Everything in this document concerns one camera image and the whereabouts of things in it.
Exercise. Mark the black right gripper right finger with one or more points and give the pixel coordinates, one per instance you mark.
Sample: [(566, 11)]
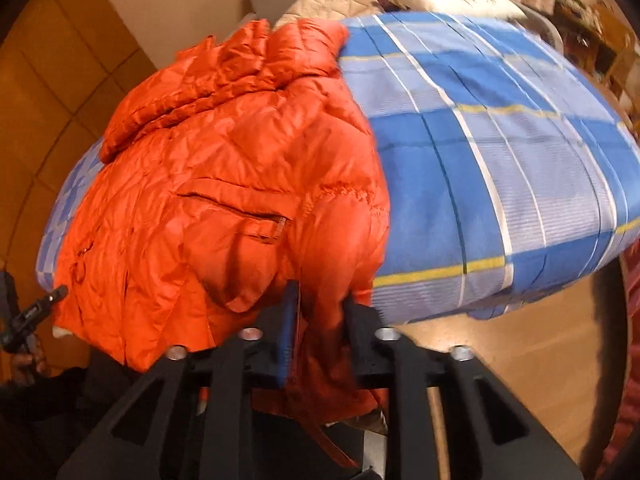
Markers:
[(448, 414)]

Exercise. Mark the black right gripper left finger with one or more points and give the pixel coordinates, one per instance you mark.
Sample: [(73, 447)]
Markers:
[(190, 415)]

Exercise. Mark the orange puffer down jacket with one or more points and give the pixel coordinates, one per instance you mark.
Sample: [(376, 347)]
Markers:
[(239, 168)]

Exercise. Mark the person's left hand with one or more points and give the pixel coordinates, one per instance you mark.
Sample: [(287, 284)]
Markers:
[(30, 365)]

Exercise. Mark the blue plaid bed sheet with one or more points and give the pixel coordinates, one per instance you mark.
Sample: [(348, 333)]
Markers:
[(508, 174)]

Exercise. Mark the wooden wardrobe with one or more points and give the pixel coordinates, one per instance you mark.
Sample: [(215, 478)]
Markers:
[(65, 65)]

